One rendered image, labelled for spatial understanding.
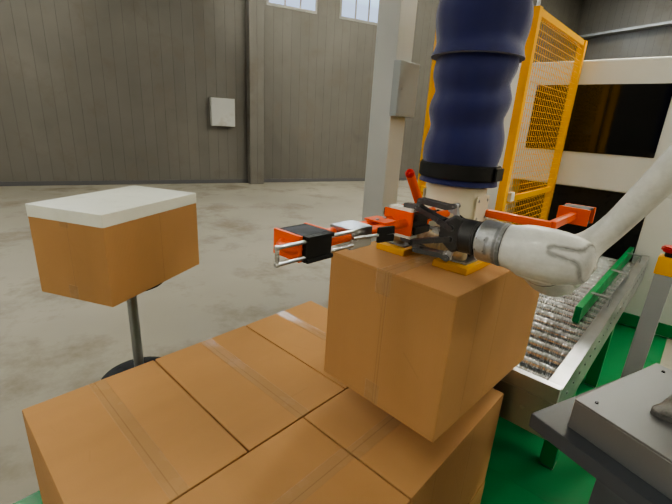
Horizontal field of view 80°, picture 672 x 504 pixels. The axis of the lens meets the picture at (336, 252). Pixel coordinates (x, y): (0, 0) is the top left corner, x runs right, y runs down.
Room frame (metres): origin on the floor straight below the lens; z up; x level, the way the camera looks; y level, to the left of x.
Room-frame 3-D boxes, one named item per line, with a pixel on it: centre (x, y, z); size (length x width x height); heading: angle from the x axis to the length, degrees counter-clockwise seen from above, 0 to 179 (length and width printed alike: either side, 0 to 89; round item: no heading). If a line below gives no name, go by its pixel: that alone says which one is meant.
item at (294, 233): (0.73, 0.06, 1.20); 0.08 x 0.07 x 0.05; 138
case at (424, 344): (1.16, -0.34, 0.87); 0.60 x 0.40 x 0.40; 136
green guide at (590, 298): (2.34, -1.75, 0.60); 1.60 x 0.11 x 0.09; 138
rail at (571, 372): (2.03, -1.55, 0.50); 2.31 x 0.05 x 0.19; 138
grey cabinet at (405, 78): (2.55, -0.35, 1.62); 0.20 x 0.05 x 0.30; 138
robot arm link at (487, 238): (0.81, -0.33, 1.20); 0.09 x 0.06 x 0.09; 138
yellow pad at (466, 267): (1.11, -0.41, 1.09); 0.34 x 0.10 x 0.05; 138
